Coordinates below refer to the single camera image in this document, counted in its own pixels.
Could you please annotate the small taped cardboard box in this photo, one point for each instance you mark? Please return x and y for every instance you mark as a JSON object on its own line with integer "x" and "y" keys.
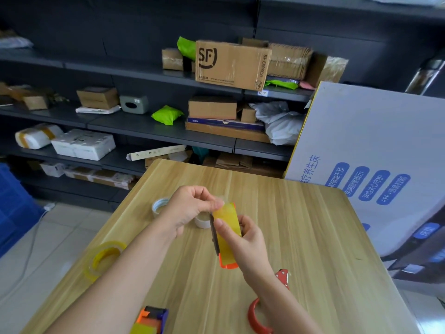
{"x": 172, "y": 59}

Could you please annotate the flattened cardboard pile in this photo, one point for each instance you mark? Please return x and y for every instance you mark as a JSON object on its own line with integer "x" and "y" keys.
{"x": 240, "y": 162}

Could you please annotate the person's right forearm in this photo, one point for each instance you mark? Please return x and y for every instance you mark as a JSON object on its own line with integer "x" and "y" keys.
{"x": 281, "y": 309}

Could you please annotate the wide flat cardboard box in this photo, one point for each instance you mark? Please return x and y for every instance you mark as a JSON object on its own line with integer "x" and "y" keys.
{"x": 226, "y": 132}

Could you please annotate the flat green mailer bag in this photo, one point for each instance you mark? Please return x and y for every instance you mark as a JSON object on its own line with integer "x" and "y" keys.
{"x": 282, "y": 84}

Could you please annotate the person's right hand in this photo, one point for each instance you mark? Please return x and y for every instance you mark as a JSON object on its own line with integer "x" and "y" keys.
{"x": 248, "y": 248}

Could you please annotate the white plastic mailer bags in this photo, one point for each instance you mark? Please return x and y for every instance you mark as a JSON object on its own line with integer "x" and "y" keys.
{"x": 281, "y": 123}

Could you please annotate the red tape dispenser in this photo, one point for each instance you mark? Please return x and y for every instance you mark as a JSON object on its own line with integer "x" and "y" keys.
{"x": 253, "y": 318}

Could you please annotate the grey tissue box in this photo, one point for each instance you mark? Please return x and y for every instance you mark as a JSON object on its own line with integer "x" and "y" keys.
{"x": 134, "y": 105}

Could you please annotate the clear tape roll yellow core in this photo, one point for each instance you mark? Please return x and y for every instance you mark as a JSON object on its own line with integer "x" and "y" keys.
{"x": 100, "y": 257}

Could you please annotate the blue plastic crate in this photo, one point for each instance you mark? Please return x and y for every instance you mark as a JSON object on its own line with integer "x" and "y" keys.
{"x": 15, "y": 208}

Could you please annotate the film-wrapped cardboard box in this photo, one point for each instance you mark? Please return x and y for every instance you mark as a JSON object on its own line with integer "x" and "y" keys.
{"x": 288, "y": 62}

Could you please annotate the flat film-wrapped parcel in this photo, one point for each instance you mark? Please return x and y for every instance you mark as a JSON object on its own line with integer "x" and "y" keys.
{"x": 100, "y": 177}

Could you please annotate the silver metallic object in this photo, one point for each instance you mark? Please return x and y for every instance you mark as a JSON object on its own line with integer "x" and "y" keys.
{"x": 426, "y": 74}

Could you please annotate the small white tape roll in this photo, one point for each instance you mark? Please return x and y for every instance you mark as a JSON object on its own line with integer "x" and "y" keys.
{"x": 201, "y": 221}

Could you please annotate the white mailer bag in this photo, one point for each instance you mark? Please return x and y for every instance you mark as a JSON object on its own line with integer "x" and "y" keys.
{"x": 14, "y": 42}

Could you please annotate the large white printed carton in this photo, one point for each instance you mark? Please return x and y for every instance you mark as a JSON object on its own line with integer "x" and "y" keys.
{"x": 365, "y": 142}

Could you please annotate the white flat parcel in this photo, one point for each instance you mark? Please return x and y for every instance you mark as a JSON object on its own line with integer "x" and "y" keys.
{"x": 97, "y": 110}

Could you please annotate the pink flat parcel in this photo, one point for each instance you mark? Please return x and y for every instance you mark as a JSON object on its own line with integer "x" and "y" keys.
{"x": 306, "y": 85}

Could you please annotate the dark blue flat box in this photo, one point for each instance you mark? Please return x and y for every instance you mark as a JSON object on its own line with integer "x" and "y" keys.
{"x": 226, "y": 123}

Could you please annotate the person's left thumb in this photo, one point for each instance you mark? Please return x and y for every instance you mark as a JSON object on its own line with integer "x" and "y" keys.
{"x": 210, "y": 207}

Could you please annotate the white parcel with yellow tape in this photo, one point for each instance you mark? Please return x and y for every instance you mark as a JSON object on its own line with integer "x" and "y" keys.
{"x": 36, "y": 136}

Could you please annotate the plain cardboard box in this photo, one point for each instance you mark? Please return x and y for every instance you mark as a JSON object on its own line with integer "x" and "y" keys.
{"x": 254, "y": 42}

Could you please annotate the small white box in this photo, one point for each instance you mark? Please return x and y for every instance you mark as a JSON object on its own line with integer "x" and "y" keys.
{"x": 53, "y": 169}

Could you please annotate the person's left hand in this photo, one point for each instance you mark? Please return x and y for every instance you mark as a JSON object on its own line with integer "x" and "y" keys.
{"x": 186, "y": 208}

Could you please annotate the dark grey shelving unit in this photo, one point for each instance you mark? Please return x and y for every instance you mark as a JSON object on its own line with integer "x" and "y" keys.
{"x": 146, "y": 130}

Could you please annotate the orange dispenser with yellow tape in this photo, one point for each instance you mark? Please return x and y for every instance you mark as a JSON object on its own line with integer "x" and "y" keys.
{"x": 227, "y": 253}

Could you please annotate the long beige box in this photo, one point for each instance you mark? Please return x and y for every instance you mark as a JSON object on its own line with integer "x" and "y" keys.
{"x": 156, "y": 153}

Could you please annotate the person's left forearm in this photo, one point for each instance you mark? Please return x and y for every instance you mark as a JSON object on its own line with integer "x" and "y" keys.
{"x": 114, "y": 285}

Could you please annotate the person's right thumb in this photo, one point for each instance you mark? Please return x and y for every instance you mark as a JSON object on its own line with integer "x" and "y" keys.
{"x": 224, "y": 231}

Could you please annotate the small brown cardboard box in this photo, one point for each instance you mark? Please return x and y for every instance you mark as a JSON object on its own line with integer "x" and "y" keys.
{"x": 35, "y": 102}
{"x": 248, "y": 114}

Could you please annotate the large printed cardboard box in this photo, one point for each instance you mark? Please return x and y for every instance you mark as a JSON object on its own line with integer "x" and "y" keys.
{"x": 231, "y": 66}

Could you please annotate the white foam box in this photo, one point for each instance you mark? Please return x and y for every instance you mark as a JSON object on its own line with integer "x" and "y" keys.
{"x": 83, "y": 144}

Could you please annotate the clear tape roll white core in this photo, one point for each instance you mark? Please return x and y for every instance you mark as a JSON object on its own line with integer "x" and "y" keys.
{"x": 157, "y": 206}

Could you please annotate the orange and purple tape dispenser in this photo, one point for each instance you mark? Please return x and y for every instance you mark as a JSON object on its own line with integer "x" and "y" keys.
{"x": 151, "y": 320}

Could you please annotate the cardboard box with clear tape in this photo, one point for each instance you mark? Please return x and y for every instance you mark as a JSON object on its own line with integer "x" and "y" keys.
{"x": 328, "y": 69}

